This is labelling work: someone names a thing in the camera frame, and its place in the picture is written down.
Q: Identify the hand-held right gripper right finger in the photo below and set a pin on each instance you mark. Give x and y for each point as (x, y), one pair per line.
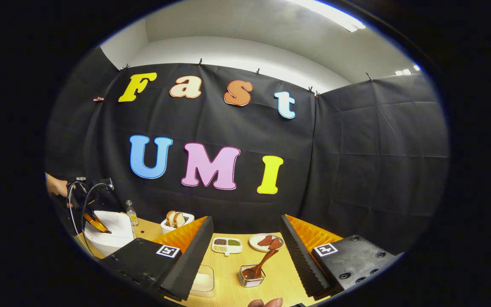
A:
(303, 260)

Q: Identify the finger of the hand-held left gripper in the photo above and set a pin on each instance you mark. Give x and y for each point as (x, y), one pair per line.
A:
(90, 220)
(104, 227)

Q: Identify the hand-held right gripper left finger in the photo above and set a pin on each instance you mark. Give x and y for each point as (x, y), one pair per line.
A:
(190, 260)

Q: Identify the clear box of rice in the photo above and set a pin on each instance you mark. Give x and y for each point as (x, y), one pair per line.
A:
(205, 281)

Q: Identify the brown wooden spoon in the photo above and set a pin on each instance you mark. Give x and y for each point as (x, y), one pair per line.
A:
(267, 260)

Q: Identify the small clear glass bottle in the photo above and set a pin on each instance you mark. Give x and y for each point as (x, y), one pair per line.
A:
(132, 218)

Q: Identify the red meat slice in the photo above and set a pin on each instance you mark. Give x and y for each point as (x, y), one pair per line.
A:
(265, 240)
(275, 244)

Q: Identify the divided white grain dish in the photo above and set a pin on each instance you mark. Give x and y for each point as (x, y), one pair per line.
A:
(227, 246)

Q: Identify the white round plate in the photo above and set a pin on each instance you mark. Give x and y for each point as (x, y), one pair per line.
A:
(256, 246)

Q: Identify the row of black clips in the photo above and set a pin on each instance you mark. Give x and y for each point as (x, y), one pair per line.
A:
(200, 62)

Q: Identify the small ceiling light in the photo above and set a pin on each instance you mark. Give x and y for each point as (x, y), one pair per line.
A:
(405, 71)

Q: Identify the long ceiling light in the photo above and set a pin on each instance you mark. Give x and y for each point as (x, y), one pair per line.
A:
(335, 15)

